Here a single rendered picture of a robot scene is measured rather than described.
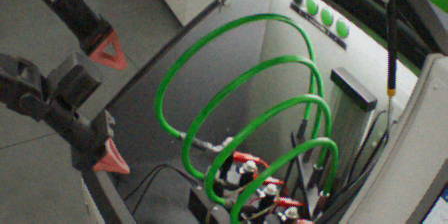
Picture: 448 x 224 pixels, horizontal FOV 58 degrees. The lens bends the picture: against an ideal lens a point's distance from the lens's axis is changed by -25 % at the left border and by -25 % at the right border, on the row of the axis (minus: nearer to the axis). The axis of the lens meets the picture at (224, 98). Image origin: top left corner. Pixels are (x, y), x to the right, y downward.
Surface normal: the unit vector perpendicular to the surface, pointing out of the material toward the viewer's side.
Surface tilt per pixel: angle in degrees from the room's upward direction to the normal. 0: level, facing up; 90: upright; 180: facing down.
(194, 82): 90
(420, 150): 76
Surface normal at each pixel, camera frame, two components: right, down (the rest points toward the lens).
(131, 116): 0.50, 0.54
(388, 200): -0.80, -0.04
